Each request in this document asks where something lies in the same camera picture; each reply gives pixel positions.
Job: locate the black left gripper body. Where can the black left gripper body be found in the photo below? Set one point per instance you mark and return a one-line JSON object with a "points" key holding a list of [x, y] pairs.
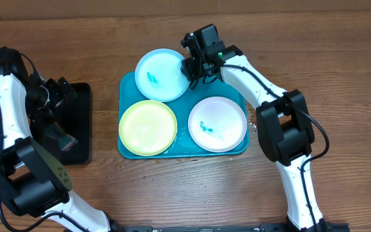
{"points": [[39, 98]]}

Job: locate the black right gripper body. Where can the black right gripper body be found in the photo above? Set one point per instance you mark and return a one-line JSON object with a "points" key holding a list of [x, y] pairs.
{"points": [[195, 71]]}

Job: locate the light blue plate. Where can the light blue plate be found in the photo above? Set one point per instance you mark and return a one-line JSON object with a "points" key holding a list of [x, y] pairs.
{"points": [[158, 75]]}

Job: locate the yellow plate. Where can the yellow plate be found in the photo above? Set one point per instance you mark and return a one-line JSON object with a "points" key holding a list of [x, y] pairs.
{"points": [[148, 128]]}

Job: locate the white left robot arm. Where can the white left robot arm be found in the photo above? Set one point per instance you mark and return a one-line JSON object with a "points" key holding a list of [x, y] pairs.
{"points": [[32, 181]]}

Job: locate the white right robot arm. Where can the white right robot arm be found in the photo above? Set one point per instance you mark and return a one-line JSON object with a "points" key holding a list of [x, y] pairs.
{"points": [[284, 126]]}

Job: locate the black plastic tray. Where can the black plastic tray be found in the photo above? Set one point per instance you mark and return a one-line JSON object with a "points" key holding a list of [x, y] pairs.
{"points": [[76, 120]]}

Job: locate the teal plastic tray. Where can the teal plastic tray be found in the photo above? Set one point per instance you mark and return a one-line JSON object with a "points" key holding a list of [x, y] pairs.
{"points": [[184, 146]]}

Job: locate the pink plate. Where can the pink plate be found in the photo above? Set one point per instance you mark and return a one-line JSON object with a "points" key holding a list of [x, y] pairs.
{"points": [[217, 124]]}

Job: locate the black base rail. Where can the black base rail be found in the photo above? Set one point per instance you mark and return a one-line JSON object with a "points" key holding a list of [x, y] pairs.
{"points": [[237, 228]]}

